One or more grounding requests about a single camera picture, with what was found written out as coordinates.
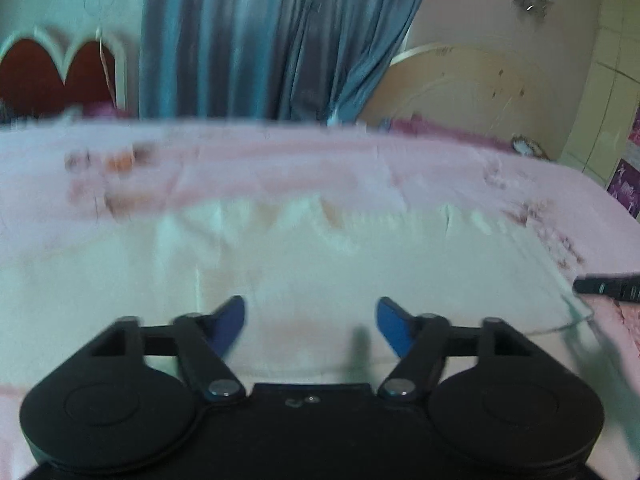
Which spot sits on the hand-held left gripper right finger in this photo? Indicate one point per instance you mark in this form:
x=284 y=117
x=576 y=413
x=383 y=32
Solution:
x=392 y=326

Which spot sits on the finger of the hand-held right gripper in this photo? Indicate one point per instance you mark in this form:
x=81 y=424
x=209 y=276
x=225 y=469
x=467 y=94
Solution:
x=607 y=286

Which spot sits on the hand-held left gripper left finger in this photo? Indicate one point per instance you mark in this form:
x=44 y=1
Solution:
x=229 y=321

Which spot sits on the white small garment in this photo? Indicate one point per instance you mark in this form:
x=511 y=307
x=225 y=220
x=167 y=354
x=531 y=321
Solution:
x=300 y=260

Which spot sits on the pink floral bedsheet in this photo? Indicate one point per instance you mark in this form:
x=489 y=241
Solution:
x=250 y=160

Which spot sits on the pale yellow wardrobe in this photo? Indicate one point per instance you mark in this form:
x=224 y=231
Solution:
x=607 y=85

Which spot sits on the purple cloth pile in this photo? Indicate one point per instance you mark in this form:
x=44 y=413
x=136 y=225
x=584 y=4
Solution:
x=440 y=127

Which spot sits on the round beige board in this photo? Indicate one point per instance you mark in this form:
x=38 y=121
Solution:
x=465 y=90

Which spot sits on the blue-grey curtain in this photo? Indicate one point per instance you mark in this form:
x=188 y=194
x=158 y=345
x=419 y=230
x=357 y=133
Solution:
x=260 y=35

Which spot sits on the red headboard with white frame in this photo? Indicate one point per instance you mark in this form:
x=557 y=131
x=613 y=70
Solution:
x=45 y=75

